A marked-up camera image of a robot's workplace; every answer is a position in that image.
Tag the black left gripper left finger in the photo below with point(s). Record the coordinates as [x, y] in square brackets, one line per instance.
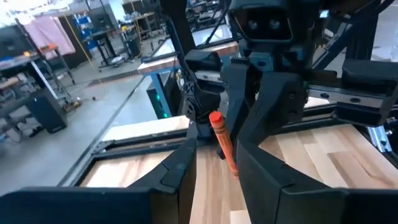
[177, 186]

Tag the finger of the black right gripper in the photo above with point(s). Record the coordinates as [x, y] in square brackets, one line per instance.
[239, 90]
[280, 102]

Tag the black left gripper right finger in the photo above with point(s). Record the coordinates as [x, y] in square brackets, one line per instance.
[267, 193]

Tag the red crayon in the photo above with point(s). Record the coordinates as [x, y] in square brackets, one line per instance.
[222, 137]

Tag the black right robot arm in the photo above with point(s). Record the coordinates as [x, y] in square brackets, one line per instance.
[362, 40]

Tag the black computer tower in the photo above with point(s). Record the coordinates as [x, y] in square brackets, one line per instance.
[161, 102]

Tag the black cart table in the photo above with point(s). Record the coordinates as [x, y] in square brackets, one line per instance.
[105, 43]

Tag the metal shelf rack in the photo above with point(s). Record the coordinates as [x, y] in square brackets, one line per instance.
[15, 81]

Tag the pink cloth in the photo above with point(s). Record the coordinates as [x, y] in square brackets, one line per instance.
[49, 37]

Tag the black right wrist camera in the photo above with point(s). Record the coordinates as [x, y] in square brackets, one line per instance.
[261, 26]

